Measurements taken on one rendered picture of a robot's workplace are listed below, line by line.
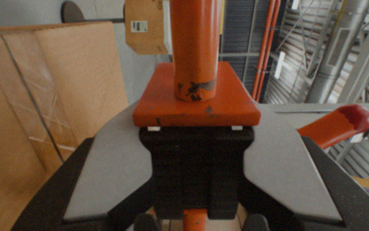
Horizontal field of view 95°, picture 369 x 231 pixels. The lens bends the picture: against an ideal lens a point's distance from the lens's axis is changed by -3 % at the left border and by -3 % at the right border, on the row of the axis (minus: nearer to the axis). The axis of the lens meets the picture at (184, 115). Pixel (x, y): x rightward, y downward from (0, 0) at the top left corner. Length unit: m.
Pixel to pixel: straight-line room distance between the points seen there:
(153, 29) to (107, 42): 1.51
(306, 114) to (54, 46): 1.44
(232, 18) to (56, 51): 10.74
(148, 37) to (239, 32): 9.49
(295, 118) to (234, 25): 9.75
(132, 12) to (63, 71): 1.72
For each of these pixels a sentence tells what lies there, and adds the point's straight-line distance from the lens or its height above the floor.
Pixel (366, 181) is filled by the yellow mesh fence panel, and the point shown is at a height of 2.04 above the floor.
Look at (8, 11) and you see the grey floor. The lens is 1.78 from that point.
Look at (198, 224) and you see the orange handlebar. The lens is 0.18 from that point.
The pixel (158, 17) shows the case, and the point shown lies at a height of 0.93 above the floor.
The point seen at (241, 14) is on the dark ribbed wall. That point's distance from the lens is 11.01.
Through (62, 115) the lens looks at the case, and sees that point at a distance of 0.21.
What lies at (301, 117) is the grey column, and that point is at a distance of 1.49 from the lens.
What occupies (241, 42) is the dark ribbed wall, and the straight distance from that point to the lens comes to 11.20.
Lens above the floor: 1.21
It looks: 2 degrees down
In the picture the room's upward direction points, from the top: 90 degrees clockwise
